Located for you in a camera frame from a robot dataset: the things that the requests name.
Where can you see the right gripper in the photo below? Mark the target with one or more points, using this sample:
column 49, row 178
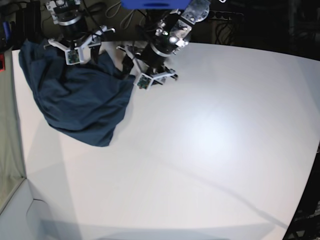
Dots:
column 75, row 34

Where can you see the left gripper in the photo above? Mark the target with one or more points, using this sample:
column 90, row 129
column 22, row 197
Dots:
column 147, row 60

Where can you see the dark blue t-shirt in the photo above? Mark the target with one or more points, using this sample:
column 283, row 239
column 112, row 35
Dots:
column 85, row 101

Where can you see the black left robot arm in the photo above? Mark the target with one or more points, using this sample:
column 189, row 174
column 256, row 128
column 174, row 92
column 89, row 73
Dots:
column 165, row 33

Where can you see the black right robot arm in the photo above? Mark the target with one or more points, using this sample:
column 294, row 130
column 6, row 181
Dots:
column 68, row 8

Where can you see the blue plastic bin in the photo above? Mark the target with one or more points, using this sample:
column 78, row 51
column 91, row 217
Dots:
column 155, row 4

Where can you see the blue cylinder object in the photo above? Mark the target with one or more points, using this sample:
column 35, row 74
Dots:
column 7, row 30

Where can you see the red box object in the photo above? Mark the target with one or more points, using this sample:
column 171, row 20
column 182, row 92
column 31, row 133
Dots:
column 2, row 63

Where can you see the grey-green fabric curtain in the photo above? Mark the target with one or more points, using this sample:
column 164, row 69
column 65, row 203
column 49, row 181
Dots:
column 12, row 168

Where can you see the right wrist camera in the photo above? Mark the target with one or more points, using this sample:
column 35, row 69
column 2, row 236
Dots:
column 74, row 56

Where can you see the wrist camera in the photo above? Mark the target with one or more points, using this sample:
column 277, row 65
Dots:
column 143, row 81
column 74, row 56

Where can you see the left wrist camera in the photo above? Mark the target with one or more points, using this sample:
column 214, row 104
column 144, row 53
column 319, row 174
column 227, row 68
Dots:
column 143, row 81

